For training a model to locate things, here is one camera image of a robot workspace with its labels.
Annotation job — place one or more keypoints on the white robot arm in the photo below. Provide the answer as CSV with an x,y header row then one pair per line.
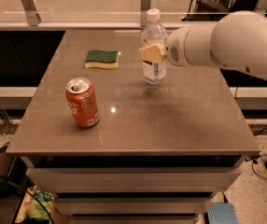
x,y
237,42

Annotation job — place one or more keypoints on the blue perforated box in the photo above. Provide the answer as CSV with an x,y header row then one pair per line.
x,y
221,213

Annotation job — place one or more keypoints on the middle metal railing bracket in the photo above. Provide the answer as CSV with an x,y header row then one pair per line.
x,y
144,7

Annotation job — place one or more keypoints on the left metal railing bracket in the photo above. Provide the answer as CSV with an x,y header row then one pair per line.
x,y
31,13

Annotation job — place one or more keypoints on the red coke can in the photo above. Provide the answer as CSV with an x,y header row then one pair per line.
x,y
81,99

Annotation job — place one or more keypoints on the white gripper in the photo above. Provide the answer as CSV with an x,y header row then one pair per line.
x,y
175,48

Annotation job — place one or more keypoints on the green yellow sponge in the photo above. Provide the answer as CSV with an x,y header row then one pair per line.
x,y
102,59

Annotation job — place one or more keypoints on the green snack bag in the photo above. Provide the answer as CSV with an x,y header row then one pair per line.
x,y
36,207

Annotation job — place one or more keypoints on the clear plastic water bottle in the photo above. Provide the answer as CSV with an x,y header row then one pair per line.
x,y
154,32

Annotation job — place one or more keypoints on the grey drawer cabinet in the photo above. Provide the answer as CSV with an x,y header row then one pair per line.
x,y
157,155

